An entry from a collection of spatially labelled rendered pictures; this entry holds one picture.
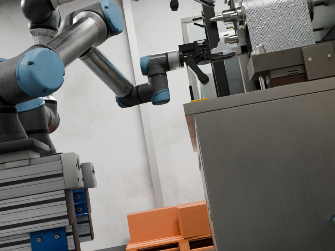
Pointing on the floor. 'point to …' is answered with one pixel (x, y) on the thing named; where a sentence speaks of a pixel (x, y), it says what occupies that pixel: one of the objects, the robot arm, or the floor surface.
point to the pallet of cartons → (170, 228)
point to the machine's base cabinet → (270, 174)
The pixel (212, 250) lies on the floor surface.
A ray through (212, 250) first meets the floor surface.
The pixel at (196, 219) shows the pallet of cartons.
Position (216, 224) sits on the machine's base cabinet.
